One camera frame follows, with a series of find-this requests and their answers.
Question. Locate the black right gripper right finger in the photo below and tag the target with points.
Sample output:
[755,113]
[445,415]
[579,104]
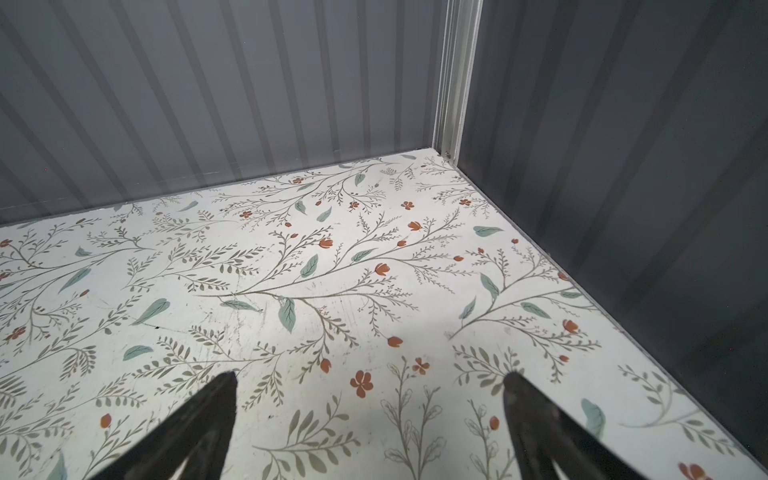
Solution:
[549,444]

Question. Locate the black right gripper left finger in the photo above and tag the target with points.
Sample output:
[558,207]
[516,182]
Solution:
[192,442]

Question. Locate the aluminium corner frame post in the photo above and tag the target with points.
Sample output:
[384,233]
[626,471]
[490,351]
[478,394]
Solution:
[460,39]

